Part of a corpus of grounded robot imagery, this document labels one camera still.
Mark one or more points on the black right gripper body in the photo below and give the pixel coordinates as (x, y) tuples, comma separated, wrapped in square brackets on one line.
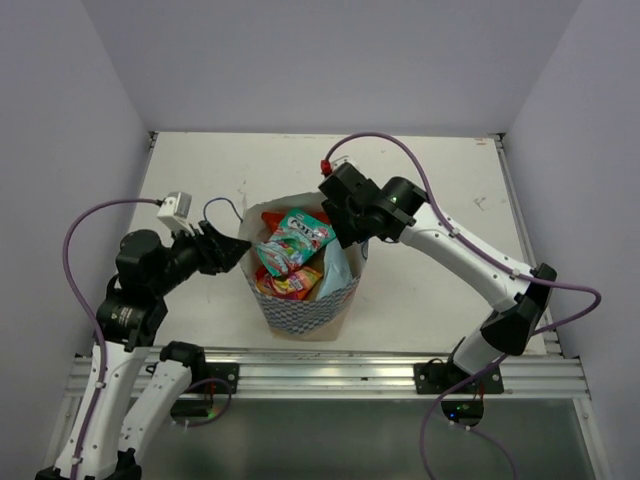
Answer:
[(346, 224)]

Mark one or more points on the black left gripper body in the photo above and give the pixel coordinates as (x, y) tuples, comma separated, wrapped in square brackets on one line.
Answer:
[(181, 259)]

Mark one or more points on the green candy packet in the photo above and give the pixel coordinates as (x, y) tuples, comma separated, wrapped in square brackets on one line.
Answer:
[(297, 239)]

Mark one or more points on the red chips bag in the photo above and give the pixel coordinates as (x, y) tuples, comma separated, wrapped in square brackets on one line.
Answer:
[(273, 219)]

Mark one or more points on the blue cassava chips bag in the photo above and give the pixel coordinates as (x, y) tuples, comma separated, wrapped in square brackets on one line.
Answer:
[(337, 271)]

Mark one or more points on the colourful twisted candy packet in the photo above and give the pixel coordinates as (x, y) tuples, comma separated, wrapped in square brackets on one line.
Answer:
[(295, 286)]

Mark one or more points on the white paper bag blue handles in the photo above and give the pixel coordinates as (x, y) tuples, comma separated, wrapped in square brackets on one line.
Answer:
[(309, 319)]

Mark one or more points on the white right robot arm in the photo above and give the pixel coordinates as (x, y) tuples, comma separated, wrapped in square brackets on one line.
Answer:
[(517, 293)]

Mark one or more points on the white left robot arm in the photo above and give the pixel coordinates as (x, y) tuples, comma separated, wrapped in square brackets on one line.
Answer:
[(112, 431)]

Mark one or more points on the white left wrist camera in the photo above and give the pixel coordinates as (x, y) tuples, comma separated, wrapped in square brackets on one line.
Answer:
[(173, 212)]

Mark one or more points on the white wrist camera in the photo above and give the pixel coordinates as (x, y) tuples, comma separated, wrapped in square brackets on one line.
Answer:
[(173, 212), (335, 164)]

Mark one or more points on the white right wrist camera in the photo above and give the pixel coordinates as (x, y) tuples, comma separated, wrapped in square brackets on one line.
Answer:
[(335, 164)]

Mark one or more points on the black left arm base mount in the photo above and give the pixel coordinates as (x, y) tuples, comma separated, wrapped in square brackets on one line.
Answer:
[(207, 399)]

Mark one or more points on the aluminium front mounting rail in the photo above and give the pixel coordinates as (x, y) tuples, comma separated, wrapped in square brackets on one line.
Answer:
[(308, 375)]

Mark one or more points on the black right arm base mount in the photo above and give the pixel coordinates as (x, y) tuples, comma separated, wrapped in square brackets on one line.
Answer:
[(436, 376)]

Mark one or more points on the aluminium table edge rail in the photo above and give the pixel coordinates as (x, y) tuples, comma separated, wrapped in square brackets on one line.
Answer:
[(550, 338)]

